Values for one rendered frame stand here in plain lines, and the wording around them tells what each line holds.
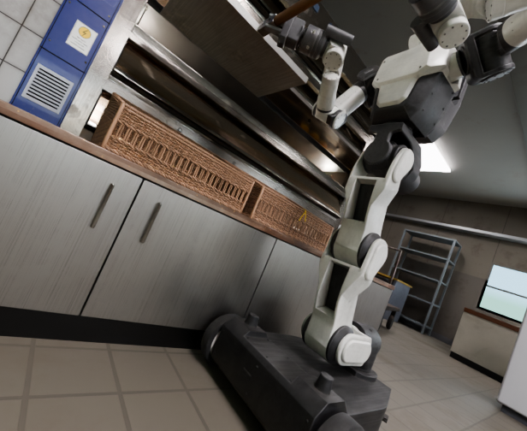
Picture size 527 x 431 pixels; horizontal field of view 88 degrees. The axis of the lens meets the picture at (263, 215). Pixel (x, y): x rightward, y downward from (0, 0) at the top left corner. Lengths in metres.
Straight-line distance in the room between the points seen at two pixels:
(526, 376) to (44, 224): 3.24
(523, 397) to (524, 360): 0.27
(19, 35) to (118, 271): 0.97
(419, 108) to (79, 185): 1.09
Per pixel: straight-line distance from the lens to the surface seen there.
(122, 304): 1.02
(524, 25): 1.13
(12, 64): 1.49
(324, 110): 1.20
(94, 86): 1.48
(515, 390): 3.23
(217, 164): 1.06
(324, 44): 1.10
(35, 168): 0.90
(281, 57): 1.23
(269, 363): 0.92
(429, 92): 1.16
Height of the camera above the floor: 0.52
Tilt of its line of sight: 5 degrees up
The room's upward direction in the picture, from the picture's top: 23 degrees clockwise
